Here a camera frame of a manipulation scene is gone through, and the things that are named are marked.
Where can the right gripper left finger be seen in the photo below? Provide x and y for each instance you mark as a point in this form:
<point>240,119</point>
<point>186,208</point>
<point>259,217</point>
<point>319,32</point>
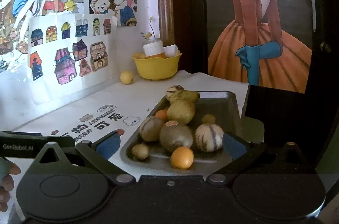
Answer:
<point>98,153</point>

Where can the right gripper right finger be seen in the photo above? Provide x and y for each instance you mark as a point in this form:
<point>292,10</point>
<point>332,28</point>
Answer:
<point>241,153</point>

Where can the striped pepino melon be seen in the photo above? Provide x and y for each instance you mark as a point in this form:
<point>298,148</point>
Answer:
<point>173,89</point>
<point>209,137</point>

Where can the small brown-green fruit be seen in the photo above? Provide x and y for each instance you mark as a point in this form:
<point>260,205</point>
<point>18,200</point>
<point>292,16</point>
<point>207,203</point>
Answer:
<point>140,151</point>

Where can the small olive fruit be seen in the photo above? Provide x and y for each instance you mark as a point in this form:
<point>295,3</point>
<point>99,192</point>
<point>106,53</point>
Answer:
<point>208,119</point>

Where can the tan striped round fruit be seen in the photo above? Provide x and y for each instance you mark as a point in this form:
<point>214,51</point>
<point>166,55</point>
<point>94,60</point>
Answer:
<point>150,129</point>

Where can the small orange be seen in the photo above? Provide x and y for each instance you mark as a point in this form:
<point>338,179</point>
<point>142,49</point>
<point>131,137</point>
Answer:
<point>182,158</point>
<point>162,114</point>

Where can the brown kiwi-like fruit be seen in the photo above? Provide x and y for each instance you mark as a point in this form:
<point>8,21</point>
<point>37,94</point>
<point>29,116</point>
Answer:
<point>174,135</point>

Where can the large yellow-brown pear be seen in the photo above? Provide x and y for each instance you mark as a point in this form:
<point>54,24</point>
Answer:
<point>181,111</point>

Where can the yellow-green pear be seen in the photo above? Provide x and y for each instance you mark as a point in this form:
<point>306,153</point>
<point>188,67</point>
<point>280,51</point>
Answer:
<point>191,96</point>

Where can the person's left hand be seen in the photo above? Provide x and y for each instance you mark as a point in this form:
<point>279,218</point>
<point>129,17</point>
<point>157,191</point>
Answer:
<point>8,169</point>

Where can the white printed table cover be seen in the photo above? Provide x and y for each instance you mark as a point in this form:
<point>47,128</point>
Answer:
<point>120,107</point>

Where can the dark metal baking tray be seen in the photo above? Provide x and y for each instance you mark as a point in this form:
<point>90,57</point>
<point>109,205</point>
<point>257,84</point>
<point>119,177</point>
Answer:
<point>222,104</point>

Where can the yellow lemon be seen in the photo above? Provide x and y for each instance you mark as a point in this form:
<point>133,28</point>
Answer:
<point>126,77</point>

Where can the yellow plastic bowl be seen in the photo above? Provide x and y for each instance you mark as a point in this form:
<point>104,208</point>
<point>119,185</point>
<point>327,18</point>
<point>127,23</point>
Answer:
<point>156,69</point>

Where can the colourful houses drawing sheet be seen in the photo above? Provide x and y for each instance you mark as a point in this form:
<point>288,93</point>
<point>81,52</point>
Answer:
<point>70,53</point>

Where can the white paper cup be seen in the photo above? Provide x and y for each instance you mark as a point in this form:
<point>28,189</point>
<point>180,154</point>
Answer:
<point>171,51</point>

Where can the yellow flower twig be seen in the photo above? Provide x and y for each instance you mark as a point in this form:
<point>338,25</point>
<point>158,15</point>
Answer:
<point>149,35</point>

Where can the woman in orange dress poster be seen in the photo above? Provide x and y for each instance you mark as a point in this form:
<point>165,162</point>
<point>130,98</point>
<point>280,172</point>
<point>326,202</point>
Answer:
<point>253,48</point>

